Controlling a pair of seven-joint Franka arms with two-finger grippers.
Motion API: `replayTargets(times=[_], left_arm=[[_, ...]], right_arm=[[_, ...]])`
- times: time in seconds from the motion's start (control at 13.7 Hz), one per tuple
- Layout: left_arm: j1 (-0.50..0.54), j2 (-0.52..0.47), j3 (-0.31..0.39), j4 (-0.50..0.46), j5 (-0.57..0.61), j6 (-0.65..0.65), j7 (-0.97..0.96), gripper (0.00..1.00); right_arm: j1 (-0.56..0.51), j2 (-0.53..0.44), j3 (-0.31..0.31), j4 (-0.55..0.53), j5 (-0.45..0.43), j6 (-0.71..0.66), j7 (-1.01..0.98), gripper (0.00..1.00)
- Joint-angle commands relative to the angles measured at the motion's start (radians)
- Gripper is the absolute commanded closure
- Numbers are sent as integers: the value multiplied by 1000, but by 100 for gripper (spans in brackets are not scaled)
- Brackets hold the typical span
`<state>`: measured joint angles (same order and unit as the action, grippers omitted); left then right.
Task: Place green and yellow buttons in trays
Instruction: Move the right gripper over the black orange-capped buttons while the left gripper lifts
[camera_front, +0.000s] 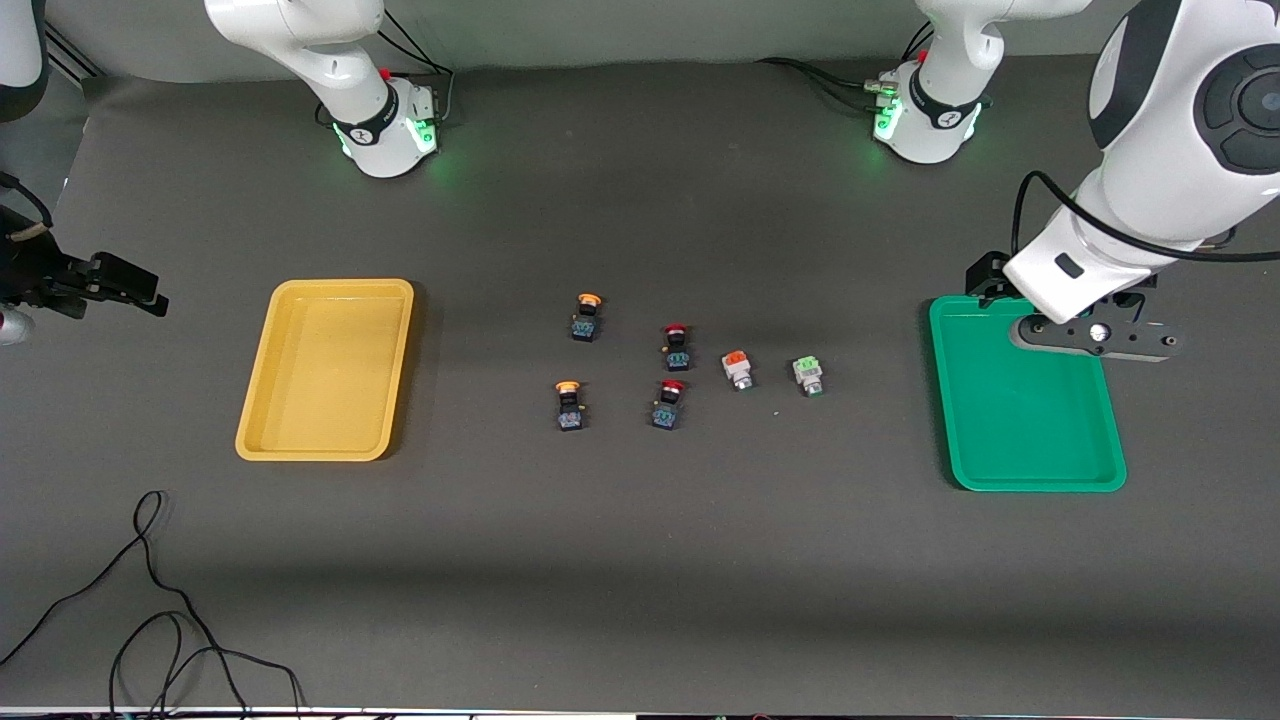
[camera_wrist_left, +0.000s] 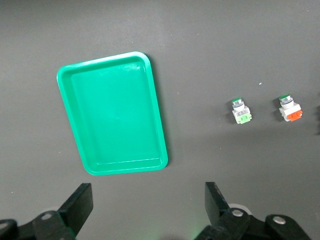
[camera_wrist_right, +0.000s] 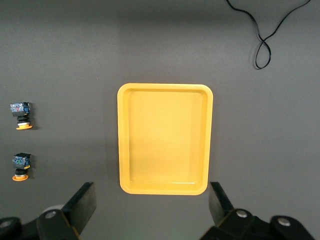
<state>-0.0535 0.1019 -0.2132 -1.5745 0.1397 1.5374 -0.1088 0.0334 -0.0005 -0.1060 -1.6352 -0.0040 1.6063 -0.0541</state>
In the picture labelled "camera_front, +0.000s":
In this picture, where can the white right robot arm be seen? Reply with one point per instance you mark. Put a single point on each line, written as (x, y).
(380, 130)

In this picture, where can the yellow-capped black push button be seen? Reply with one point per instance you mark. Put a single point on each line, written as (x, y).
(586, 325)
(571, 412)

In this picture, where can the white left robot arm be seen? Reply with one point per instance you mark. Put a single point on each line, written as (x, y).
(1150, 150)

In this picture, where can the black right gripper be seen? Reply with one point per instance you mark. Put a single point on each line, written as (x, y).
(30, 268)

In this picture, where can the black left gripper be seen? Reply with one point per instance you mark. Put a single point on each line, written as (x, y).
(986, 272)

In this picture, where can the green-topped white push button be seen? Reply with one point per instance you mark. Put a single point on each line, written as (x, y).
(808, 375)

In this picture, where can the orange-topped white push button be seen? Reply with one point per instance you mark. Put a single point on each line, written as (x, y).
(737, 368)

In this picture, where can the aluminium frame rail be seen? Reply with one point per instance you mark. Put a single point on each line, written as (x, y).
(75, 62)

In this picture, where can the green plastic tray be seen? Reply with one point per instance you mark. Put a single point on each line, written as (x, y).
(1020, 430)

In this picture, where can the yellow plastic tray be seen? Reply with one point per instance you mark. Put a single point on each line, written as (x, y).
(330, 340)

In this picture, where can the dark grey table mat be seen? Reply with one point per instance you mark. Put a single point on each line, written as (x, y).
(640, 550)

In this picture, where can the red-capped black push button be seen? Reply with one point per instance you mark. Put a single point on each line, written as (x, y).
(677, 352)
(667, 412)

